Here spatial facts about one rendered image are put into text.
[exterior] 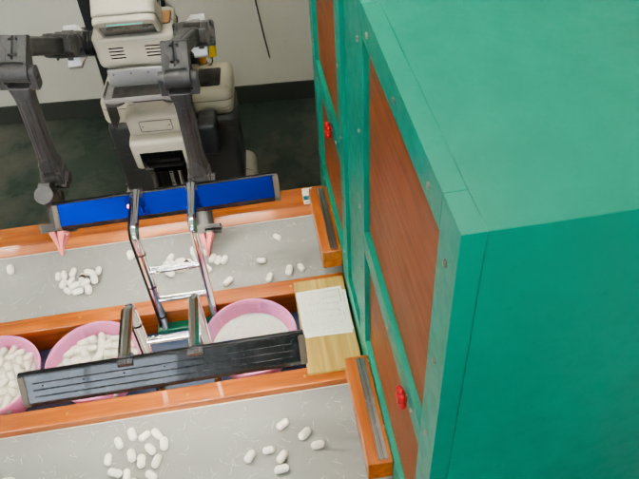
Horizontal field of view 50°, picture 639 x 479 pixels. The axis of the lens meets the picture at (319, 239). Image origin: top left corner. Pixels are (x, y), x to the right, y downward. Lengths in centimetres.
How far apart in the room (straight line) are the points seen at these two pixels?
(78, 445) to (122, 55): 131
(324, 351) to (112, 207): 70
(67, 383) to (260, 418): 52
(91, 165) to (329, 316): 234
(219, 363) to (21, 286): 99
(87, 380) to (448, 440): 82
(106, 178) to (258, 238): 177
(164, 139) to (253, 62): 155
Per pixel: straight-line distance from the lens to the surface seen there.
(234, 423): 183
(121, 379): 156
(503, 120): 91
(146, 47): 248
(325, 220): 210
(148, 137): 267
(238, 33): 402
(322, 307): 197
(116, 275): 225
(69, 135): 430
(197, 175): 218
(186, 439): 183
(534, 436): 117
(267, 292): 205
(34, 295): 230
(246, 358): 152
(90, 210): 196
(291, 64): 411
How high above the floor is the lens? 230
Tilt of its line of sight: 45 degrees down
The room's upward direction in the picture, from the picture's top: 4 degrees counter-clockwise
